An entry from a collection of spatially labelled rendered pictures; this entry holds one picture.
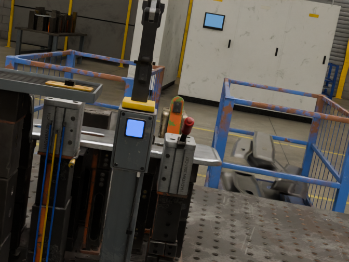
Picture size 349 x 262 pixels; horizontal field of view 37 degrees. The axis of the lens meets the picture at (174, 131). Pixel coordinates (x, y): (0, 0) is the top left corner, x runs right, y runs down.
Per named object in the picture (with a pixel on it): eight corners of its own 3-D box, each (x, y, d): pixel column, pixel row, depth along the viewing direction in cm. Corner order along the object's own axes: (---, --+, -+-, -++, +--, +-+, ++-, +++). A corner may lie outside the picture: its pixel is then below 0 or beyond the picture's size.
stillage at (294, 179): (202, 191, 434) (224, 77, 415) (299, 209, 430) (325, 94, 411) (196, 250, 317) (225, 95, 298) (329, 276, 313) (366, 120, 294)
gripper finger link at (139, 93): (152, 64, 96) (152, 65, 96) (147, 102, 98) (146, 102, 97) (136, 62, 96) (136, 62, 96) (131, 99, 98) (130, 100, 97)
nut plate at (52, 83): (93, 89, 99) (94, 83, 99) (90, 92, 95) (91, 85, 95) (49, 81, 99) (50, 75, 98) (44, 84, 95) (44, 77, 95)
